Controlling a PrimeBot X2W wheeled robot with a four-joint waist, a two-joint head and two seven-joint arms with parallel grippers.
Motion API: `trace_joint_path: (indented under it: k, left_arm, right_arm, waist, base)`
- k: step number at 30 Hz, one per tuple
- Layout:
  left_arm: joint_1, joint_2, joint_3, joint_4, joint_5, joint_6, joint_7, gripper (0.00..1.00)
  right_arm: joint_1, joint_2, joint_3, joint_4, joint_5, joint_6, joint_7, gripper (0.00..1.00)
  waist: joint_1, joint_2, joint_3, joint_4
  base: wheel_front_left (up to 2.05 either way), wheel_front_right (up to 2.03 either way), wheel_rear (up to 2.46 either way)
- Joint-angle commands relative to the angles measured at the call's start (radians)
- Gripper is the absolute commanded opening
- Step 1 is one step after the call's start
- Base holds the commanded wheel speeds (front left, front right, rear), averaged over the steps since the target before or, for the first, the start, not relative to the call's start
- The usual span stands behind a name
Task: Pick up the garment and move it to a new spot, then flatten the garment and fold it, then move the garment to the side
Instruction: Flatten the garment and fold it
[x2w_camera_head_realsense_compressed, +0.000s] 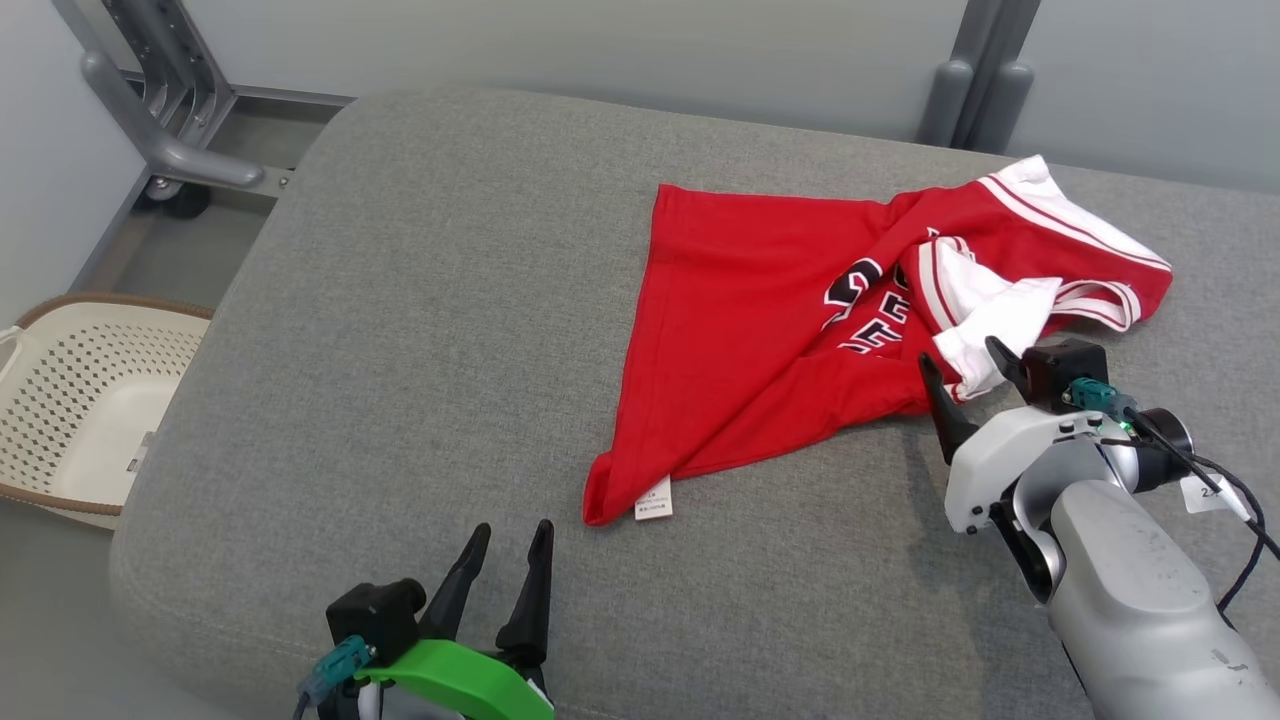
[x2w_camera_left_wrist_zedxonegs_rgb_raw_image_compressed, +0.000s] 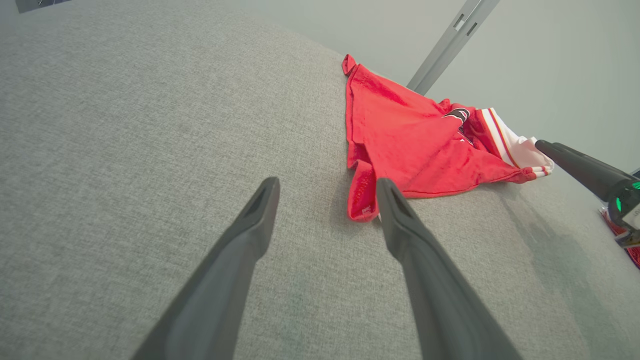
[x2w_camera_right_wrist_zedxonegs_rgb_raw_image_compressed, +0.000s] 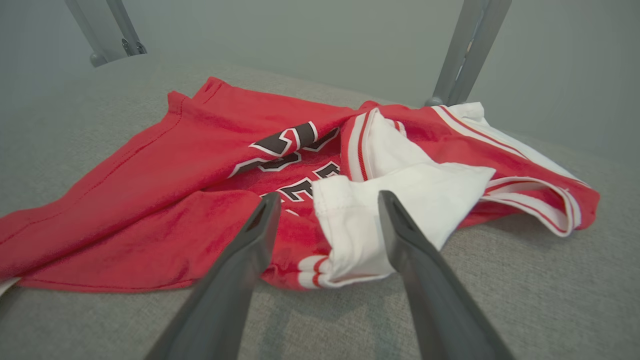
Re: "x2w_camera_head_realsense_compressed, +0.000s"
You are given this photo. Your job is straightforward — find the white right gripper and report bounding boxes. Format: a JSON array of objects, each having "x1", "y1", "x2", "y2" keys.
[{"x1": 918, "y1": 336, "x2": 1101, "y2": 536}]

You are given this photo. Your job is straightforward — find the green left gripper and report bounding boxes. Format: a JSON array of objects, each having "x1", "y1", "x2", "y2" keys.
[{"x1": 357, "y1": 519, "x2": 556, "y2": 720}]

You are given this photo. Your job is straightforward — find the red basketball jersey white sleeves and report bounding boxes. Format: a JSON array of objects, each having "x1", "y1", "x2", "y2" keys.
[{"x1": 583, "y1": 155, "x2": 1173, "y2": 528}]

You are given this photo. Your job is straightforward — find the cream perforated laundry basket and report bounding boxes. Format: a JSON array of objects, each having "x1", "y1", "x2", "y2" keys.
[{"x1": 0, "y1": 293, "x2": 214, "y2": 529}]

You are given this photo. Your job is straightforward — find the black caster wheel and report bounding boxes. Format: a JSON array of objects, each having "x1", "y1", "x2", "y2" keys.
[{"x1": 135, "y1": 178, "x2": 212, "y2": 220}]

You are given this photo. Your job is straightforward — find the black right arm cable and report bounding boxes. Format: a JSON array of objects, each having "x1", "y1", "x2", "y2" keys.
[{"x1": 1063, "y1": 378, "x2": 1280, "y2": 613}]

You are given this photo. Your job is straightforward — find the white cable label tag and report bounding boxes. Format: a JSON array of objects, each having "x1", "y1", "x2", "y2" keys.
[{"x1": 1180, "y1": 470, "x2": 1252, "y2": 522}]

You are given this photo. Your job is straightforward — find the grey metal frame twin posts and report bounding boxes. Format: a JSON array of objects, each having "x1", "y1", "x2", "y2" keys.
[{"x1": 915, "y1": 0, "x2": 1042, "y2": 156}]

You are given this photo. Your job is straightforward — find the grey metal frame with holes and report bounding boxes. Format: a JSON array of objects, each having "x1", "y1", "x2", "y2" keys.
[{"x1": 50, "y1": 0, "x2": 356, "y2": 201}]

